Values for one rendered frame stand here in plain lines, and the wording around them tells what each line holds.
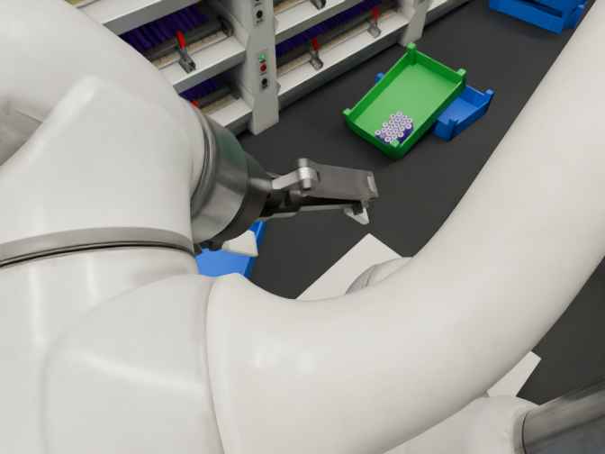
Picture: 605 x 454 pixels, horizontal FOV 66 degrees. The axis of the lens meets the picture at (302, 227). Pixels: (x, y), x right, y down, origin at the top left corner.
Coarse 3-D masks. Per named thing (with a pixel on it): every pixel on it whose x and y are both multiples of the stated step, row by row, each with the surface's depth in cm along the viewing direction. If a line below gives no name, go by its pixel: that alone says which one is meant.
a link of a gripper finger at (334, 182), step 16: (304, 160) 36; (320, 176) 38; (336, 176) 39; (352, 176) 41; (368, 176) 42; (304, 192) 36; (320, 192) 37; (336, 192) 38; (352, 192) 40; (368, 192) 41
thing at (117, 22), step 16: (112, 0) 93; (128, 0) 94; (144, 0) 95; (160, 0) 96; (176, 0) 99; (192, 0) 102; (96, 16) 91; (112, 16) 91; (128, 16) 93; (144, 16) 96; (160, 16) 99
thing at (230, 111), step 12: (228, 72) 133; (204, 84) 132; (216, 84) 132; (228, 84) 133; (240, 84) 131; (180, 96) 128; (192, 96) 129; (204, 96) 130; (216, 96) 131; (228, 96) 134; (240, 96) 135; (252, 96) 130; (204, 108) 131; (216, 108) 131; (228, 108) 133; (240, 108) 134; (252, 108) 134; (216, 120) 131; (228, 120) 131; (240, 120) 135
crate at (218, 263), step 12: (252, 228) 121; (264, 228) 119; (204, 252) 116; (216, 252) 116; (228, 252) 116; (204, 264) 114; (216, 264) 114; (228, 264) 114; (240, 264) 114; (252, 264) 113; (216, 276) 112
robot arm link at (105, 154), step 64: (0, 0) 16; (0, 64) 15; (64, 64) 17; (128, 64) 21; (0, 128) 16; (64, 128) 17; (128, 128) 19; (192, 128) 25; (0, 192) 16; (64, 192) 17; (128, 192) 18; (192, 192) 26; (0, 256) 16
